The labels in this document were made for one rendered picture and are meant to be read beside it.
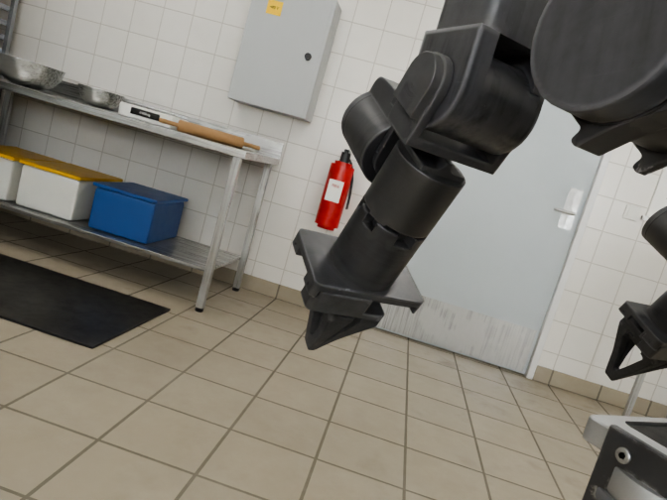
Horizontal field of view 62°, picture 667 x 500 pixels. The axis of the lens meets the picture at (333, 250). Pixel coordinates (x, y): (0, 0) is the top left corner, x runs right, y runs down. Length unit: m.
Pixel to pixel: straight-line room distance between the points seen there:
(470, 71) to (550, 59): 0.08
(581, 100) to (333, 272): 0.23
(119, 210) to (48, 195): 0.43
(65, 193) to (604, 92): 3.30
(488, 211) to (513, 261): 0.34
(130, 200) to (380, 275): 2.88
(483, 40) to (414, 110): 0.06
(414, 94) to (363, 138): 0.09
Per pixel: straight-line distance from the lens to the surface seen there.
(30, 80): 3.72
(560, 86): 0.27
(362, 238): 0.41
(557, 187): 3.64
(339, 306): 0.42
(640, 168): 0.32
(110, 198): 3.30
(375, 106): 0.45
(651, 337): 0.72
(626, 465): 0.39
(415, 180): 0.38
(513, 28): 0.37
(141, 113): 3.27
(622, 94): 0.25
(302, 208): 3.58
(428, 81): 0.35
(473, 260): 3.59
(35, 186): 3.55
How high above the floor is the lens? 0.92
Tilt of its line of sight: 8 degrees down
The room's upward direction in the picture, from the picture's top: 16 degrees clockwise
